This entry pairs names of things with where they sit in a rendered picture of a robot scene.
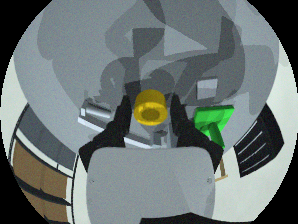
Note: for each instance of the grey square-head bolt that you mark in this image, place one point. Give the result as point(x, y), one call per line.
point(85, 108)

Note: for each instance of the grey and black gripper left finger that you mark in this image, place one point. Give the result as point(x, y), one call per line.
point(114, 133)

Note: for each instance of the yellow round nut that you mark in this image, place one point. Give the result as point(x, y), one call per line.
point(150, 99)

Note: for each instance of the grey long flat bar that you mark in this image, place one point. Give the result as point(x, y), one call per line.
point(99, 126)

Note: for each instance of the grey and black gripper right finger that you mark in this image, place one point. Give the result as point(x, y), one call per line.
point(189, 136)

